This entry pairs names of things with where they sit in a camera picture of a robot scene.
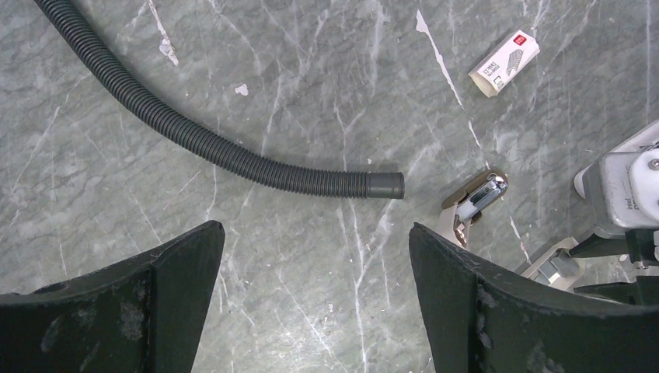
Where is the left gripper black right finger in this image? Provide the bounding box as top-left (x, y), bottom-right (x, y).
top-left (409, 224), bottom-right (658, 372)

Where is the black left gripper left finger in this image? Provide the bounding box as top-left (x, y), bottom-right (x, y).
top-left (1, 221), bottom-right (225, 372)

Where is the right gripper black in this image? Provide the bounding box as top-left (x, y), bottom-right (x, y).
top-left (568, 228), bottom-right (658, 306)

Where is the brown stapler base part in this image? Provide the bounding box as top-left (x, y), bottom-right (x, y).
top-left (439, 168), bottom-right (509, 251)

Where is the white staple box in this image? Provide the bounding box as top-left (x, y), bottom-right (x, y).
top-left (469, 30), bottom-right (540, 98)

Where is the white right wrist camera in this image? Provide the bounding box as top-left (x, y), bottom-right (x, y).
top-left (574, 121), bottom-right (658, 239)

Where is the black rubber hose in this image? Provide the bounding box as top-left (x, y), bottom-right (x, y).
top-left (33, 0), bottom-right (406, 200)

